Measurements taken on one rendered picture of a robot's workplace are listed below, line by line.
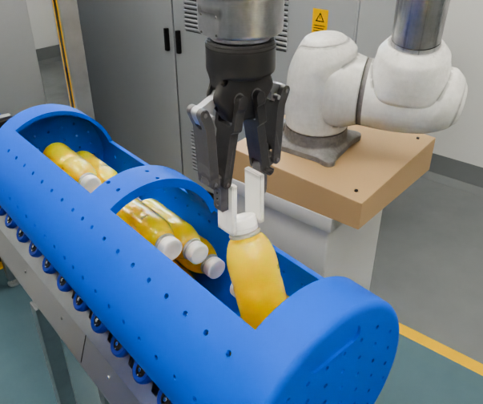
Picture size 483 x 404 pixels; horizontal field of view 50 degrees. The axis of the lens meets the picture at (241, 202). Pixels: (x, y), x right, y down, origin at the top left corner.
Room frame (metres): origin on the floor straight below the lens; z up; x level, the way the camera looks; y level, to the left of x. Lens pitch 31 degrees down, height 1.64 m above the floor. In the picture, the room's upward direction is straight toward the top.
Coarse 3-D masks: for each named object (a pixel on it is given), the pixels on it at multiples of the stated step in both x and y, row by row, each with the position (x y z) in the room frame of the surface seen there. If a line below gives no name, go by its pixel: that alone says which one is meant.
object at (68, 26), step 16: (64, 0) 1.70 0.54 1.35; (64, 16) 1.69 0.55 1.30; (64, 32) 1.68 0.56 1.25; (80, 32) 1.72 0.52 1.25; (64, 48) 1.69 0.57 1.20; (80, 48) 1.71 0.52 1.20; (64, 64) 1.71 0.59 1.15; (80, 64) 1.71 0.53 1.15; (80, 80) 1.70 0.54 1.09; (80, 96) 1.70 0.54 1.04
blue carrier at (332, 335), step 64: (0, 128) 1.03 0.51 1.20; (64, 128) 1.12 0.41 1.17; (0, 192) 0.92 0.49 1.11; (64, 192) 0.77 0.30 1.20; (128, 192) 0.71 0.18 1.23; (192, 192) 0.83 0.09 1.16; (64, 256) 0.69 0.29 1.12; (128, 256) 0.60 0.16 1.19; (128, 320) 0.53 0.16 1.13; (192, 320) 0.47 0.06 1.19; (320, 320) 0.43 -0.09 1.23; (384, 320) 0.48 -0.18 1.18; (192, 384) 0.42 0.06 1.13; (256, 384) 0.38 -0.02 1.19; (320, 384) 0.41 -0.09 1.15
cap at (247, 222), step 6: (240, 216) 0.56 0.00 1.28; (246, 216) 0.55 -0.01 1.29; (252, 216) 0.55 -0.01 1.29; (240, 222) 0.54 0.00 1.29; (246, 222) 0.54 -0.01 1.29; (252, 222) 0.54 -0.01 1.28; (240, 228) 0.54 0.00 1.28; (246, 228) 0.54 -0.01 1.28; (252, 228) 0.54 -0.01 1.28; (240, 234) 0.54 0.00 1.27
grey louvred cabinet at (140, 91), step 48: (96, 0) 3.27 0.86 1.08; (144, 0) 2.98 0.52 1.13; (192, 0) 2.74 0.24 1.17; (288, 0) 2.36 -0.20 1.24; (336, 0) 2.21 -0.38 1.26; (384, 0) 2.31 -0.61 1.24; (96, 48) 3.31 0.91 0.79; (144, 48) 3.00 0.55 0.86; (192, 48) 2.75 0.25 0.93; (288, 48) 2.35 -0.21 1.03; (96, 96) 3.36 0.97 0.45; (144, 96) 3.03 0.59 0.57; (192, 96) 2.76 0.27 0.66; (144, 144) 3.06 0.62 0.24; (192, 144) 2.76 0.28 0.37
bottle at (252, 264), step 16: (240, 240) 0.53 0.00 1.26; (256, 240) 0.53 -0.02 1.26; (240, 256) 0.52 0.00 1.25; (256, 256) 0.52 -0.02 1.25; (272, 256) 0.53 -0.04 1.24; (240, 272) 0.51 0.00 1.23; (256, 272) 0.51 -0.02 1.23; (272, 272) 0.52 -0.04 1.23; (240, 288) 0.51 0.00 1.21; (256, 288) 0.50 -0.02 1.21; (272, 288) 0.51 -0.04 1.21; (240, 304) 0.51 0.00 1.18; (256, 304) 0.50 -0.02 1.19; (272, 304) 0.50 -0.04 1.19; (256, 320) 0.49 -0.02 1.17
